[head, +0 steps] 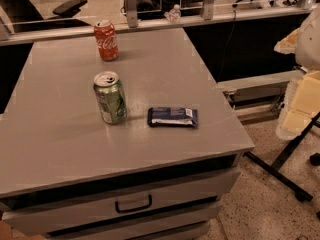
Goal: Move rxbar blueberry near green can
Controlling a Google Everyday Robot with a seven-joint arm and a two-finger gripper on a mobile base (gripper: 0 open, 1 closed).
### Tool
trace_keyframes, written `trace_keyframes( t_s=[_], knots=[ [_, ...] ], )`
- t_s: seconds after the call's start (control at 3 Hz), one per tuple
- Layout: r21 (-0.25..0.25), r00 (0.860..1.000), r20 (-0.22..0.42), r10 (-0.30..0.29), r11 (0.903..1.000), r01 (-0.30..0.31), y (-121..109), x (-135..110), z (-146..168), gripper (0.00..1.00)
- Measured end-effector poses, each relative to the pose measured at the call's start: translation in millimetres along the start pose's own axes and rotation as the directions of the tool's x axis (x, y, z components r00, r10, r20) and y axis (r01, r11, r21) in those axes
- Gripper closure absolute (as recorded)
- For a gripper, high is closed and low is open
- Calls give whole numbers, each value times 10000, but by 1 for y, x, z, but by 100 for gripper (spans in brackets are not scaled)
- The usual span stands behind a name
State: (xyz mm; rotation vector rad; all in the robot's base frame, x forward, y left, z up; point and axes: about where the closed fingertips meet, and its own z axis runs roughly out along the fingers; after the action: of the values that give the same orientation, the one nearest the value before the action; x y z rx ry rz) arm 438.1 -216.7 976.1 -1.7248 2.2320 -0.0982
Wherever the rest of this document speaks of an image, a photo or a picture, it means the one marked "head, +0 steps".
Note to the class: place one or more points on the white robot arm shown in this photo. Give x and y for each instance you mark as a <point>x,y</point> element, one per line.
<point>307,53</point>

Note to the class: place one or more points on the grey drawer cabinet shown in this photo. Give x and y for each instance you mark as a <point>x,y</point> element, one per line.
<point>62,167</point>

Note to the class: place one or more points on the black office chair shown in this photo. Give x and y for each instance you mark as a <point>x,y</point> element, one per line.
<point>27,16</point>

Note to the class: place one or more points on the green soda can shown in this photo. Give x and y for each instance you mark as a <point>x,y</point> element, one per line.
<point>110,96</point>

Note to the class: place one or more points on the blue rxbar blueberry wrapper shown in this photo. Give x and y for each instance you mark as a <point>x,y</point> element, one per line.
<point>172,116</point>

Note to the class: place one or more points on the red coca-cola can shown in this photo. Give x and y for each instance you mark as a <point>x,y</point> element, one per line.
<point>105,36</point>

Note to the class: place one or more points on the black drawer handle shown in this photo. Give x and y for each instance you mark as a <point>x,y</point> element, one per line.
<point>135,203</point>

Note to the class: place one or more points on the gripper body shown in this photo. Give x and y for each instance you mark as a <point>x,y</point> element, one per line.
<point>309,45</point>

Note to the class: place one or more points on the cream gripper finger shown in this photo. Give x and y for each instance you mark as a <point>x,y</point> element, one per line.
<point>288,44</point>

